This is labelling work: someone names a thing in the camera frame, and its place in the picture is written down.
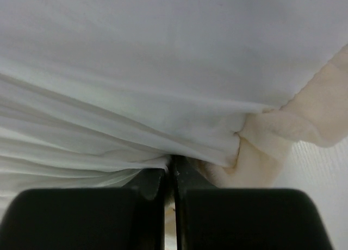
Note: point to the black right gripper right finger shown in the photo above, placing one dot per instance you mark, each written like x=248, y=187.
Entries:
x=208, y=217

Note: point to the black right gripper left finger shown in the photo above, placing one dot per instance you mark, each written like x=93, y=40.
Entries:
x=127, y=217

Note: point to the white pillow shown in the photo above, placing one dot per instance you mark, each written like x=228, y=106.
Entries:
x=94, y=90

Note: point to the grey plush ruffled pillowcase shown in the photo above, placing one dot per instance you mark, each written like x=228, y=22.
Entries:
x=302, y=145

